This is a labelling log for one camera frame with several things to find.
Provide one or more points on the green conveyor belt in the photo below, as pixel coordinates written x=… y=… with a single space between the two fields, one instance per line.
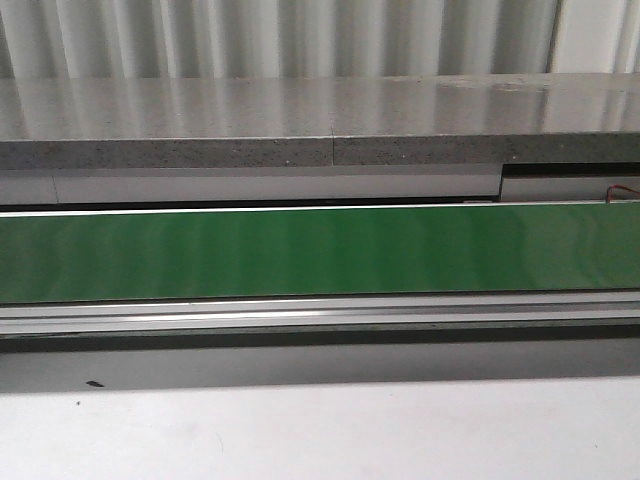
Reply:
x=62 y=257

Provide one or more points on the grey stone counter slab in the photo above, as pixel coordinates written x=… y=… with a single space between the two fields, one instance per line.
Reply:
x=154 y=123

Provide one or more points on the white curtain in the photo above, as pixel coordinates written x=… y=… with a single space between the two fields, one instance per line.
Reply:
x=315 y=39

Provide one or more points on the aluminium conveyor frame rail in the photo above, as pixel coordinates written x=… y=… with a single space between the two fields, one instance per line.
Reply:
x=316 y=311

